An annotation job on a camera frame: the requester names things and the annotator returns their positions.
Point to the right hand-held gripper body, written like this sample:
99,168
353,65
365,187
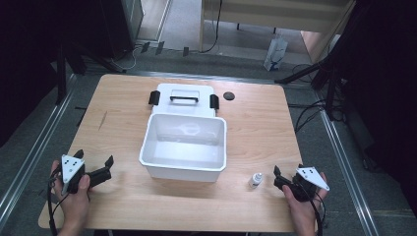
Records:
303,188

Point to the black cabinet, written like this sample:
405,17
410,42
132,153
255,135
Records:
121,26

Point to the small white bottle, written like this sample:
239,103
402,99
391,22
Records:
255,180

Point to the person's right hand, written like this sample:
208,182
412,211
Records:
305,213

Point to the metal floor rail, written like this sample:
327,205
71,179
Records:
32,154
347,170

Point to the black tripod stand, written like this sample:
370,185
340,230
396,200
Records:
311,70

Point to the white plastic storage box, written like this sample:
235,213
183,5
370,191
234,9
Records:
183,147

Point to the person's left hand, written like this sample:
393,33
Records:
74,206

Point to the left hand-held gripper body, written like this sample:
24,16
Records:
72,170

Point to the white paper bag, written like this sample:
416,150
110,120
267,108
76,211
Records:
275,52

